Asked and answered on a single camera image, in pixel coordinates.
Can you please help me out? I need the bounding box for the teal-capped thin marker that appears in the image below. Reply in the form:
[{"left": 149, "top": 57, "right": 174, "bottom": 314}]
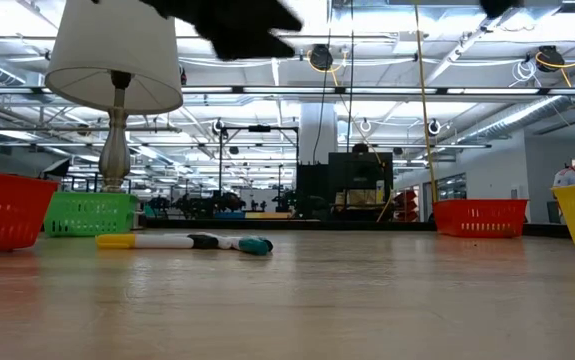
[{"left": 226, "top": 235, "right": 274, "bottom": 257}]

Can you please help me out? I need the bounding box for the black-capped thin marker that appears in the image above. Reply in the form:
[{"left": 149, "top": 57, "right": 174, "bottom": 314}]
[{"left": 186, "top": 232, "right": 241, "bottom": 251}]

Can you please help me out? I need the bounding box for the red plastic basket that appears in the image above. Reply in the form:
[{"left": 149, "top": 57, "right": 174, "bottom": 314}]
[
  {"left": 0, "top": 168, "right": 60, "bottom": 257},
  {"left": 431, "top": 198, "right": 529, "bottom": 239}
]

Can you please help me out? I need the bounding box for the green plastic basket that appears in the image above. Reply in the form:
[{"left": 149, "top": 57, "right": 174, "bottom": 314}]
[{"left": 43, "top": 192, "right": 139, "bottom": 238}]

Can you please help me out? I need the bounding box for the yellow-capped thin marker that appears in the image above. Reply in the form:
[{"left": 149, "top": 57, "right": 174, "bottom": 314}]
[{"left": 95, "top": 233, "right": 194, "bottom": 251}]

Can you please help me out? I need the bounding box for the white shade silver table lamp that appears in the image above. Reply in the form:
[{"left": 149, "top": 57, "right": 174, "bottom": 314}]
[{"left": 45, "top": 0, "right": 184, "bottom": 195}]

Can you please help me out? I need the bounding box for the black equipment cabinet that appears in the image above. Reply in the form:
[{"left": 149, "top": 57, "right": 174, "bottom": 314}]
[{"left": 295, "top": 151, "right": 396, "bottom": 222}]

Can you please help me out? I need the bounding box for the black ceiling cable reel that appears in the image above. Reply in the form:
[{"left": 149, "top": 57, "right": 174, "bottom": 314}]
[
  {"left": 535, "top": 44, "right": 566, "bottom": 74},
  {"left": 307, "top": 43, "right": 336, "bottom": 72}
]

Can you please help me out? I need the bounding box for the black metal frame stand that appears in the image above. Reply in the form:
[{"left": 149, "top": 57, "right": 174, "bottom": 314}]
[{"left": 218, "top": 124, "right": 301, "bottom": 214}]

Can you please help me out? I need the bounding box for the black hanging cable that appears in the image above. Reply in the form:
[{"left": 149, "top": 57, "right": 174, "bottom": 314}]
[{"left": 348, "top": 0, "right": 356, "bottom": 154}]

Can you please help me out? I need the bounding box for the silver ventilation duct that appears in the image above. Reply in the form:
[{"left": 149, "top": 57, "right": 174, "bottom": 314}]
[{"left": 459, "top": 93, "right": 571, "bottom": 146}]

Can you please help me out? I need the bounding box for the yellow hanging cable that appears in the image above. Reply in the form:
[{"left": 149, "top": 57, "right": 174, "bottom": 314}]
[{"left": 413, "top": 0, "right": 439, "bottom": 201}]

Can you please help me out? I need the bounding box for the black aluminium table frame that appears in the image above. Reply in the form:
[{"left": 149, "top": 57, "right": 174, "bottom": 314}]
[{"left": 36, "top": 217, "right": 573, "bottom": 239}]

